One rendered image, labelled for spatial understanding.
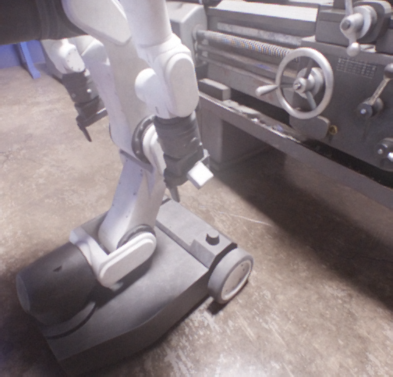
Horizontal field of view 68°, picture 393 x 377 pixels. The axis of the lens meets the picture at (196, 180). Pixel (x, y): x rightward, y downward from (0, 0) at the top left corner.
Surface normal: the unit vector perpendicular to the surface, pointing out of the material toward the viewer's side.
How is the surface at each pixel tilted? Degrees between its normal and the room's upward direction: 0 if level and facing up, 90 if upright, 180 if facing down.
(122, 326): 0
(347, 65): 90
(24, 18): 113
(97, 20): 90
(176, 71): 90
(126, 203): 60
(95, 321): 0
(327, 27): 90
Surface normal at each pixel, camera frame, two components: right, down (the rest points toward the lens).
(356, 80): -0.83, 0.35
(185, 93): 0.69, 0.41
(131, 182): -0.64, -0.04
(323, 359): -0.03, -0.80
